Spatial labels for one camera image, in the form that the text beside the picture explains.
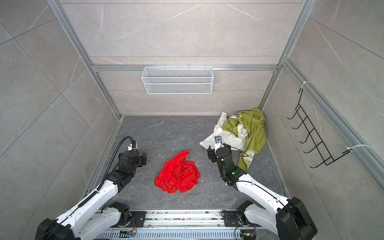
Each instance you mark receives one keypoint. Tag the red cloth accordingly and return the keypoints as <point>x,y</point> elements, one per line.
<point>178,174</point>

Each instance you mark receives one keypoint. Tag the white wire mesh basket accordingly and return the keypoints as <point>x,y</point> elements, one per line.
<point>178,80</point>

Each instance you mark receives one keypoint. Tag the black wire hook rack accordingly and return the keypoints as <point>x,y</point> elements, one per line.
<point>313,136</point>

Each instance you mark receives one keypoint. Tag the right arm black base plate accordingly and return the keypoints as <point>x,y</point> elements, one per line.
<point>234,218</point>

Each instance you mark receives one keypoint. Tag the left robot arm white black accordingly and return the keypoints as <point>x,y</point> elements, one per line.
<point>91,216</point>

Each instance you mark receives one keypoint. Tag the green zippered jacket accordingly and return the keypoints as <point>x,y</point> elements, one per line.
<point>253,121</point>

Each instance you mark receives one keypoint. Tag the aluminium frame profiles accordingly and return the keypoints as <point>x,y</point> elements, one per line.
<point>366,155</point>

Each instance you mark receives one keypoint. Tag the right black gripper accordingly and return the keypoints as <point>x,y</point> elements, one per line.
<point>212,156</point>

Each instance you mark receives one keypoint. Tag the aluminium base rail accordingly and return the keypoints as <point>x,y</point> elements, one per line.
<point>184,225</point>

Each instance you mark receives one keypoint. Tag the white cloth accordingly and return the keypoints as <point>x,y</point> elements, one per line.
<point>236,141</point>

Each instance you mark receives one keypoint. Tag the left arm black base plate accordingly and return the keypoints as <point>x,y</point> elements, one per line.
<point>138,218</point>

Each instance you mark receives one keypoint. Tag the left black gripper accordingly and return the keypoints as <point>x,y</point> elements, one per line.
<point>141,160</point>

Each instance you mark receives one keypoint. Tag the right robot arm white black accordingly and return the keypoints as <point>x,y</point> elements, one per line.
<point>287,218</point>

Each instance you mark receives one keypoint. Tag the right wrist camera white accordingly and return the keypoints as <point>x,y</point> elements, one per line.
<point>218,142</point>

